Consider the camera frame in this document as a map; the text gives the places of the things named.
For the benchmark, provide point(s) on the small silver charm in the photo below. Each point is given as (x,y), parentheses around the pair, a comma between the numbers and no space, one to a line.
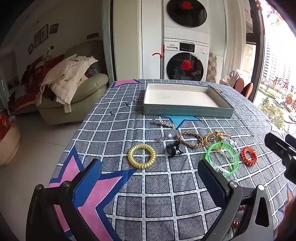
(161,138)

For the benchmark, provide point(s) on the pale green sofa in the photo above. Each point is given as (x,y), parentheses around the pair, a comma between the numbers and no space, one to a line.
(92,88)

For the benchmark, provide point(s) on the white curtain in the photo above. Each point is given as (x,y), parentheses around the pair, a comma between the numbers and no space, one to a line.
(235,34)

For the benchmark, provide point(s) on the person's right forearm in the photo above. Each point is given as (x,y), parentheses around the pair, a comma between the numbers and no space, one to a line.
(289,222)

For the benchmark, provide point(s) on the white tumble dryer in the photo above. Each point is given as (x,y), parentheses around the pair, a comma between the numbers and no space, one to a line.
(185,14)

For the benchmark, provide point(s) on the white tall cabinet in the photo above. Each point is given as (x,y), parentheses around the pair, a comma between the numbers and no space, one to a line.
(151,34)

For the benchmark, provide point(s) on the red hook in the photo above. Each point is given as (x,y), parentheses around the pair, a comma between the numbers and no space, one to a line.
(159,55)

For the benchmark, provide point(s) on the black hair claw clip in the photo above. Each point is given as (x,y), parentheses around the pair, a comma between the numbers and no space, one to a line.
(174,148)

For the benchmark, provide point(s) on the brown wooden chair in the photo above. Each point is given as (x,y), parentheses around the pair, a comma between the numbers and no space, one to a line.
(248,90)
(239,84)

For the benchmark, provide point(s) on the beige jacket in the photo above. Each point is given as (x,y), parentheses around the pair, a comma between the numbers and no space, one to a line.
(67,74)

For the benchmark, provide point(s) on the grey checked star tablecloth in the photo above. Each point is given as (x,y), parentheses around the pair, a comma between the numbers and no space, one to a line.
(161,190)

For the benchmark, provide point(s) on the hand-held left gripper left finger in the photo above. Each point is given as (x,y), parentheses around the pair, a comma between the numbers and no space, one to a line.
(87,180)

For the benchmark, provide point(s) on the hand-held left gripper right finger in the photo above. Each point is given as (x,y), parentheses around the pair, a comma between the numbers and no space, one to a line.
(210,183)

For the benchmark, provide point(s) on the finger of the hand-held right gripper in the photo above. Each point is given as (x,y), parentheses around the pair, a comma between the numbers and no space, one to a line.
(277,146)
(291,142)

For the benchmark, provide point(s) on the white round basket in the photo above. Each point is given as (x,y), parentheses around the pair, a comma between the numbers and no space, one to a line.
(8,143)

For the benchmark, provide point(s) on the checked hanging cloth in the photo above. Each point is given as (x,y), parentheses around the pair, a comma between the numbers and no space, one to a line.
(212,67)

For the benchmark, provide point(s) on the silver rhinestone hair clip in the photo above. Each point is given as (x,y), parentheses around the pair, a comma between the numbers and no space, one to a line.
(163,123)

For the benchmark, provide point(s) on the small framed picture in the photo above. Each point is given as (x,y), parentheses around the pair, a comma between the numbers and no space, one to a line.
(31,49)
(54,28)

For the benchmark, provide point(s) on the beige cloth on chair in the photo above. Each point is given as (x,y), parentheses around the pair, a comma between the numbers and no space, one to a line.
(233,75)

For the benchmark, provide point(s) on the large framed picture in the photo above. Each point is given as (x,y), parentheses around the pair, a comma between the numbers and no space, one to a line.
(41,36)

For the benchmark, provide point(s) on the colourful window sticker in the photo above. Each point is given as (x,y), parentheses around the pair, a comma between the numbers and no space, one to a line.
(276,17)

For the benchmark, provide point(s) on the red blanket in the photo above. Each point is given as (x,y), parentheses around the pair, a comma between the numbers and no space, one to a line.
(30,81)

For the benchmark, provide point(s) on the green translucent bangle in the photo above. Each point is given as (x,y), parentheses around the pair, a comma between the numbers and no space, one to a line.
(210,153)

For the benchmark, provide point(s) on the white washing machine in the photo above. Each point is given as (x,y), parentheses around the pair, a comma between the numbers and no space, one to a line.
(187,67)

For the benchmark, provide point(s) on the teal rectangular tray box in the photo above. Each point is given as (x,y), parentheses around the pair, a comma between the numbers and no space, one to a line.
(180,96)

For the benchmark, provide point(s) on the red window lettering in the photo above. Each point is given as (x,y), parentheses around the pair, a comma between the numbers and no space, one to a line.
(285,92)

